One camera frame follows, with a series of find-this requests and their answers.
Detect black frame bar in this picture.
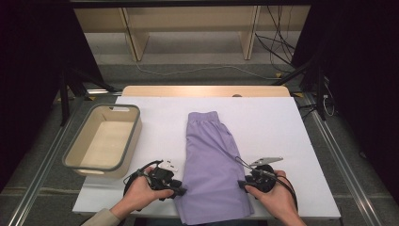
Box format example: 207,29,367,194
69,0,314,8

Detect white floor cable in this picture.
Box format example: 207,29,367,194
125,18,280,81

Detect person's right hand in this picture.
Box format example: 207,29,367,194
244,169,307,226

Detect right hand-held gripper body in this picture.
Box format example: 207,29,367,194
248,156,284,193

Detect beige wooden desk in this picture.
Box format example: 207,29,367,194
73,5,311,62

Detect left hand-held gripper black cable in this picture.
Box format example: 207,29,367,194
122,159,164,212

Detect beige storage basket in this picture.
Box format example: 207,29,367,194
61,103,143,180

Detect bundle of black cables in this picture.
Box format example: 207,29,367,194
254,5,297,74

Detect white table cover sheet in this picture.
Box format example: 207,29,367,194
72,96,342,220

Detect purple shorts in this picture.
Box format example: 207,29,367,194
173,110,255,226

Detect black metal stand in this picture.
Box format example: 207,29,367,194
57,67,119,126
272,53,328,121

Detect aluminium floor rail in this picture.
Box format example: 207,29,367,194
7,100,92,226
302,93,384,226

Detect dark curtain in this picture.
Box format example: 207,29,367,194
0,0,104,192
291,0,399,205

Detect person's left hand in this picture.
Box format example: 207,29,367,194
109,166,175,220

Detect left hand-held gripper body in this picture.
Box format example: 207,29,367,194
148,159,179,191

